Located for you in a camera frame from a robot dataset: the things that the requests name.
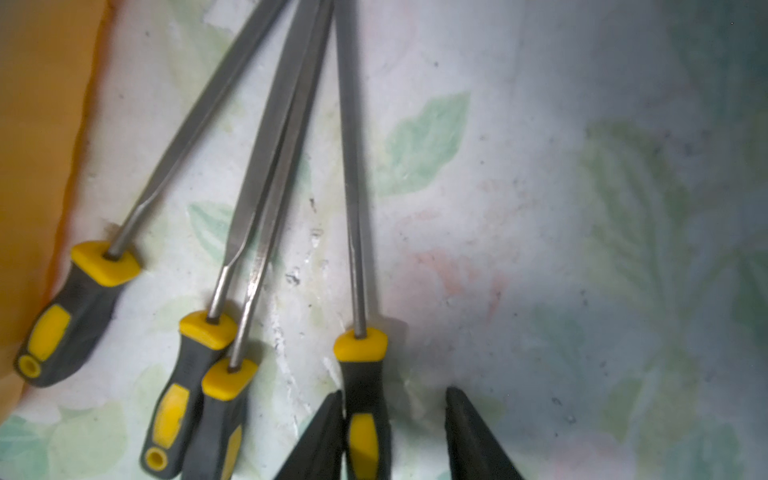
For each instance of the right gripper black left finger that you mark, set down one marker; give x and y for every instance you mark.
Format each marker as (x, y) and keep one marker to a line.
(318, 452)

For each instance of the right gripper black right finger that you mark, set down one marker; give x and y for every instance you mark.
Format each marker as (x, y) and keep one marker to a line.
(473, 450)

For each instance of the file tool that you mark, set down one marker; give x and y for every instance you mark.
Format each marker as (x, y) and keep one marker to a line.
(180, 390)
(222, 420)
(361, 350)
(68, 328)

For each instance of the yellow plastic storage box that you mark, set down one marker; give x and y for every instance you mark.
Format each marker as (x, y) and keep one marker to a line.
(52, 57)

